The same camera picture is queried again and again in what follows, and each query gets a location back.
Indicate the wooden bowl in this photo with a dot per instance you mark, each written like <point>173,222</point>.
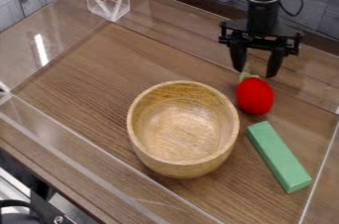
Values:
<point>183,125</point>

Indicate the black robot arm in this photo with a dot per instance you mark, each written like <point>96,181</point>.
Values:
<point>261,33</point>

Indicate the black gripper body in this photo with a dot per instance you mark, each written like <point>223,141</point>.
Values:
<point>259,31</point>

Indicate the red felt strawberry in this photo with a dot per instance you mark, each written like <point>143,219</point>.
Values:
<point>253,95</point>

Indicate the clear acrylic enclosure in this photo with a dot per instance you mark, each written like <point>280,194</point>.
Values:
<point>73,70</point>

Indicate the black metal table bracket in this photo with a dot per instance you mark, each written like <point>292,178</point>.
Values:
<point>48,213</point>

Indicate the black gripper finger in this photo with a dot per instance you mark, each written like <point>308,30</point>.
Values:
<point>273,62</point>
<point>237,55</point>

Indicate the green rectangular block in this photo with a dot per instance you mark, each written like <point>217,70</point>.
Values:
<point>279,158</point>

